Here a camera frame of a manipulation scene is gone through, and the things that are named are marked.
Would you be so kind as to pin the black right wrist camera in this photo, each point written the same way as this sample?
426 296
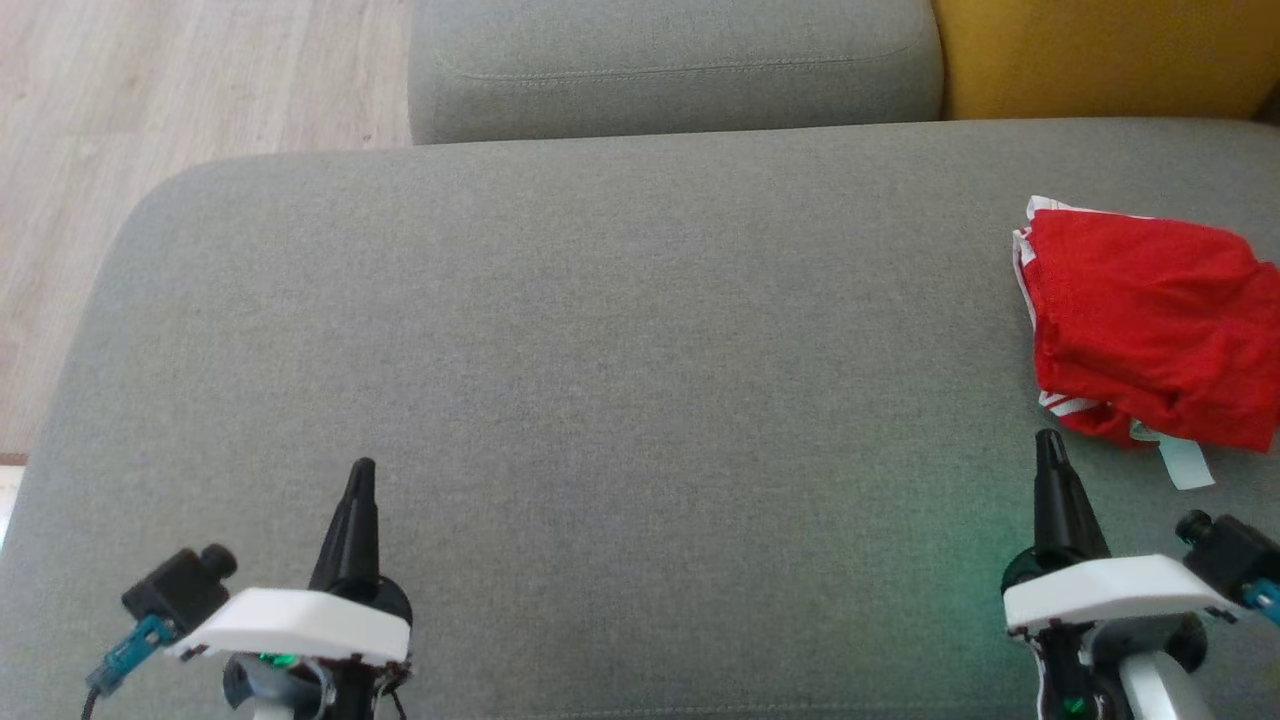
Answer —
1235 555

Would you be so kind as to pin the grey sofa seat cushion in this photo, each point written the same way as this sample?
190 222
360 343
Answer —
600 400

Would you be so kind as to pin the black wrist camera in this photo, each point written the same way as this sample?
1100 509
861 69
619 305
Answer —
175 590
1235 555

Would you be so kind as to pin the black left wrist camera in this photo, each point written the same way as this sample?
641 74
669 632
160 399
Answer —
175 590

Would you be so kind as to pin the teal right camera connector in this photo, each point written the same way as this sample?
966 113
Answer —
1265 600

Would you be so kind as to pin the yellow sofa cushion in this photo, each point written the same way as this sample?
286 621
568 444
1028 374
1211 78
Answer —
1100 55

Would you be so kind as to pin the red jersey white trim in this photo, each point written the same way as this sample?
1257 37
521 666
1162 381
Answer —
1180 462

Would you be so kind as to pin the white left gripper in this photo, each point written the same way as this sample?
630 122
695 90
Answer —
300 620

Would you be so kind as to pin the teal camera connector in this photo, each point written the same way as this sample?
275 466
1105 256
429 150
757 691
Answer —
1265 600
130 655

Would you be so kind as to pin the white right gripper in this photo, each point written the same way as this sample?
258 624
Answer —
1110 590

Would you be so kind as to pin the grey sofa back cushion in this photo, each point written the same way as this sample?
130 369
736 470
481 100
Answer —
670 70

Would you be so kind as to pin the red shorts white stripe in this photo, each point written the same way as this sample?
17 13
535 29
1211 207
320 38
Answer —
1150 320

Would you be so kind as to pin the teal left camera connector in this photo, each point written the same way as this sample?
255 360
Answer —
130 655

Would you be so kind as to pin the white brown-edged basket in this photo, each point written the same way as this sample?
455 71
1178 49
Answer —
5 500

